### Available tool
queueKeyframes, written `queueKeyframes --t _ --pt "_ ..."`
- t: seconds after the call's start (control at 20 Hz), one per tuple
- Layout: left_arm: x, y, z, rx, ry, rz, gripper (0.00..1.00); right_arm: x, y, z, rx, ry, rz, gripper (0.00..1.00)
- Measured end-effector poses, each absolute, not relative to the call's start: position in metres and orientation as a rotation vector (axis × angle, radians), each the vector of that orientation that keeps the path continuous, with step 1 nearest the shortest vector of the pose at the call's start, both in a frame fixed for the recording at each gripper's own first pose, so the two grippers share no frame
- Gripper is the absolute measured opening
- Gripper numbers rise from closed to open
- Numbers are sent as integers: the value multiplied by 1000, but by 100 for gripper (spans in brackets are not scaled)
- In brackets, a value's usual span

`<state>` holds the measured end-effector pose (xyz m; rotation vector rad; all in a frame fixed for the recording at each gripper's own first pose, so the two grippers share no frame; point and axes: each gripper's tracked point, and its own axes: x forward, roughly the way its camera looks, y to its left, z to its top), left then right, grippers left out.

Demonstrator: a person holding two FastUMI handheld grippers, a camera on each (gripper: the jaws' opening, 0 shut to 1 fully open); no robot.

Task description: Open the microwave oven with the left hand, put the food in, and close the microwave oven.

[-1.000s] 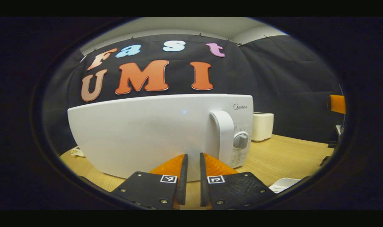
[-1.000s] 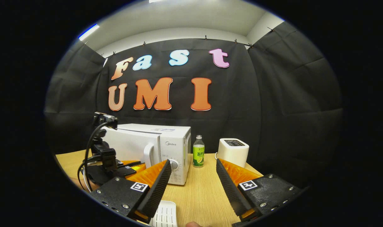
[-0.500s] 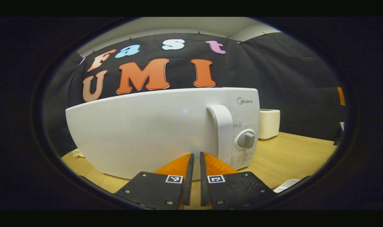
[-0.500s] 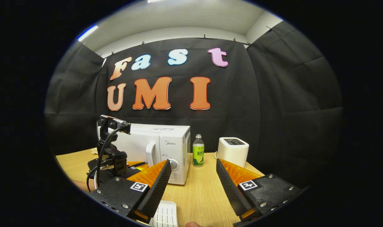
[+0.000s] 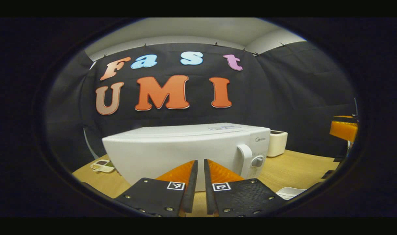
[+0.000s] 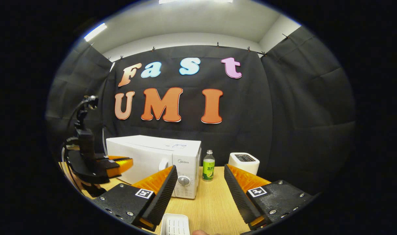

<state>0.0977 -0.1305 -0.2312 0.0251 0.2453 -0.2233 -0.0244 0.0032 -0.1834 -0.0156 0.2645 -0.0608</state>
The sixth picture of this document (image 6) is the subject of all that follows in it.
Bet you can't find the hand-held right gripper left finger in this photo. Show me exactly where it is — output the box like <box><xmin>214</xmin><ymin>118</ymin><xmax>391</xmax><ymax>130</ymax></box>
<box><xmin>91</xmin><ymin>165</ymin><xmax>179</xmax><ymax>232</ymax></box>

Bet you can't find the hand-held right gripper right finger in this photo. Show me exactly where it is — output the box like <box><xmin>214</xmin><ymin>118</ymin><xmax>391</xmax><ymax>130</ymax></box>
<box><xmin>223</xmin><ymin>164</ymin><xmax>314</xmax><ymax>231</ymax></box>

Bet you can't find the white microwave oven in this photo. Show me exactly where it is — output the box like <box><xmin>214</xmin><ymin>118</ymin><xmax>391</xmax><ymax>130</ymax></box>
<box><xmin>106</xmin><ymin>135</ymin><xmax>202</xmax><ymax>200</ymax></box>

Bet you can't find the white slotted dish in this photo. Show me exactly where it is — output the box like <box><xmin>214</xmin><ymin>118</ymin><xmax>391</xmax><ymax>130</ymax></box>
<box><xmin>160</xmin><ymin>213</ymin><xmax>191</xmax><ymax>235</ymax></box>

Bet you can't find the white toaster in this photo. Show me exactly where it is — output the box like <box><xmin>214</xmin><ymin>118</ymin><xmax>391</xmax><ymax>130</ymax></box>
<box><xmin>228</xmin><ymin>152</ymin><xmax>260</xmax><ymax>176</ymax></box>

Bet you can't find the green label drink bottle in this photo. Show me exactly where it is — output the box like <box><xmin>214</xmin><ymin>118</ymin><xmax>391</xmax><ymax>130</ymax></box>
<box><xmin>202</xmin><ymin>150</ymin><xmax>216</xmax><ymax>182</ymax></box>

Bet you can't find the black backdrop cloth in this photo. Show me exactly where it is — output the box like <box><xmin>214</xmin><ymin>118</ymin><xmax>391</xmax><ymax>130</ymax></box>
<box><xmin>45</xmin><ymin>26</ymin><xmax>356</xmax><ymax>196</ymax></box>

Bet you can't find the narrow ceiling light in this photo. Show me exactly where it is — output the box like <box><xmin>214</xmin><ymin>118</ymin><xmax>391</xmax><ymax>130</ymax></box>
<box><xmin>84</xmin><ymin>23</ymin><xmax>108</xmax><ymax>42</ymax></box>

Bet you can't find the wide ceiling light panel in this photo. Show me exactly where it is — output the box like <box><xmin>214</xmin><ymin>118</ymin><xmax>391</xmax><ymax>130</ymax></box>
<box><xmin>158</xmin><ymin>0</ymin><xmax>234</xmax><ymax>5</ymax></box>

